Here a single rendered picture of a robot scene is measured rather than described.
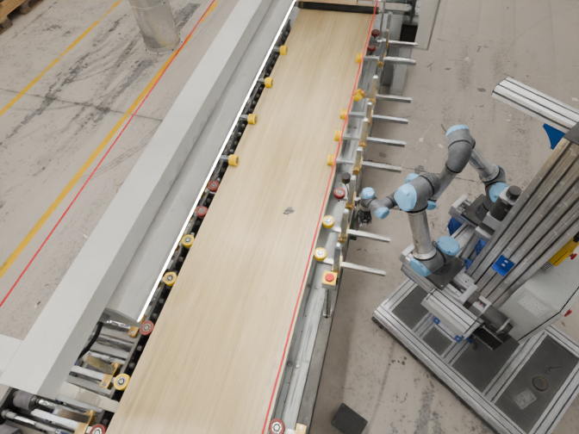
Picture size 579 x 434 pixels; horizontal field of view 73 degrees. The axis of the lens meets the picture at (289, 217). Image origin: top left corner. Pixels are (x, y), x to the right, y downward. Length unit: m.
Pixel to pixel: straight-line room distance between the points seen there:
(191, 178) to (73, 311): 0.38
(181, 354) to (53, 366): 1.65
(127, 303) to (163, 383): 1.54
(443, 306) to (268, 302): 0.98
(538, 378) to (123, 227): 2.92
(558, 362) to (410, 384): 0.99
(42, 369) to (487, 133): 4.49
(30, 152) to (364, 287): 3.97
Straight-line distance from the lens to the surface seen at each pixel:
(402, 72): 4.78
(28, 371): 0.75
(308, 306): 2.61
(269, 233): 2.55
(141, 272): 0.84
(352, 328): 3.23
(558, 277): 2.34
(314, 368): 2.42
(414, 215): 1.94
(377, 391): 3.13
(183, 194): 0.92
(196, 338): 2.34
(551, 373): 3.32
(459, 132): 2.27
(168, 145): 0.90
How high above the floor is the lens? 3.06
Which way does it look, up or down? 56 degrees down
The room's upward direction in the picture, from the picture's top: 6 degrees counter-clockwise
